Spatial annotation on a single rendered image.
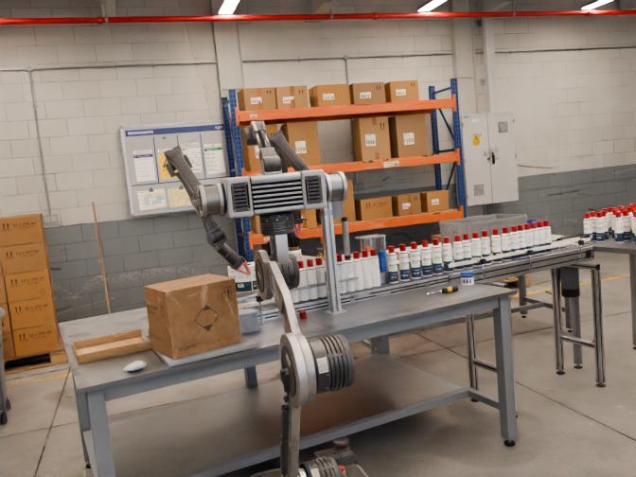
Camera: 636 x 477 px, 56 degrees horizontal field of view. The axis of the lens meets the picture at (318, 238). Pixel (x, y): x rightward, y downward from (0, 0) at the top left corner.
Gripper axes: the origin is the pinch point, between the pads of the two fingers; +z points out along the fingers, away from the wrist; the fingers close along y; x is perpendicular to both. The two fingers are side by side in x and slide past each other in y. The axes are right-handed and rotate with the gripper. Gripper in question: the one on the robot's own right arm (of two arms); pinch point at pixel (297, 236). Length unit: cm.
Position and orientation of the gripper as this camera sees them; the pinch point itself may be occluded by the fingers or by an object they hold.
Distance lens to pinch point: 320.5
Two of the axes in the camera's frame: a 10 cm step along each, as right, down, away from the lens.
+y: -8.9, 1.3, -4.4
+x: 4.5, 0.8, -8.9
